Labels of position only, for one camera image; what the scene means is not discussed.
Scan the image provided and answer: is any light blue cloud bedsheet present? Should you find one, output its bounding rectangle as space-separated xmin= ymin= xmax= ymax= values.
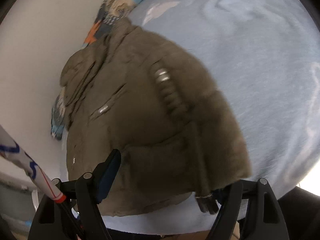
xmin=98 ymin=0 xmax=319 ymax=235

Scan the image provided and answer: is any patchwork cartoon quilt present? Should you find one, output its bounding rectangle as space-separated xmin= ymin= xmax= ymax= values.
xmin=51 ymin=0 xmax=143 ymax=141

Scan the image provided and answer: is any white blue red cable sleeve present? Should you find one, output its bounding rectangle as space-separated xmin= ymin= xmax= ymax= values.
xmin=0 ymin=125 xmax=67 ymax=204

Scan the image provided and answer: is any olive puffer hooded jacket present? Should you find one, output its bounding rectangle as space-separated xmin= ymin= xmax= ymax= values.
xmin=60 ymin=18 xmax=251 ymax=216

